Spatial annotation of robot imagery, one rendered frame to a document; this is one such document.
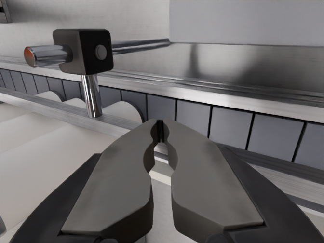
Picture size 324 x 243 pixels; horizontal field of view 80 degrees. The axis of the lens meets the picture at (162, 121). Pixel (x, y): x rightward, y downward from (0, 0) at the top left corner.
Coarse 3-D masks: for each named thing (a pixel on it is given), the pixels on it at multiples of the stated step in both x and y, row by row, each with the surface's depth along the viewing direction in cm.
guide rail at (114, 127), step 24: (0, 96) 23; (24, 96) 21; (72, 120) 17; (96, 120) 16; (120, 120) 16; (216, 144) 12; (264, 168) 10; (288, 168) 10; (312, 168) 10; (288, 192) 10; (312, 192) 9
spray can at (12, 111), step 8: (40, 96) 29; (48, 96) 30; (56, 96) 30; (0, 104) 26; (8, 104) 26; (0, 112) 24; (8, 112) 25; (16, 112) 26; (24, 112) 26; (0, 120) 24
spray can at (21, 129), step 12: (12, 120) 21; (24, 120) 22; (36, 120) 22; (48, 120) 23; (0, 132) 20; (12, 132) 20; (24, 132) 21; (36, 132) 22; (0, 144) 19; (12, 144) 20
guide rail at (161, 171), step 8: (152, 168) 22; (160, 168) 22; (168, 168) 22; (152, 176) 22; (160, 176) 21; (168, 176) 21; (168, 184) 21; (312, 216) 16; (320, 216) 16; (320, 224) 16
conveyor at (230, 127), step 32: (64, 96) 31; (128, 96) 24; (160, 96) 22; (192, 128) 21; (224, 128) 19; (256, 128) 18; (288, 128) 16; (320, 128) 15; (288, 160) 17; (320, 160) 16
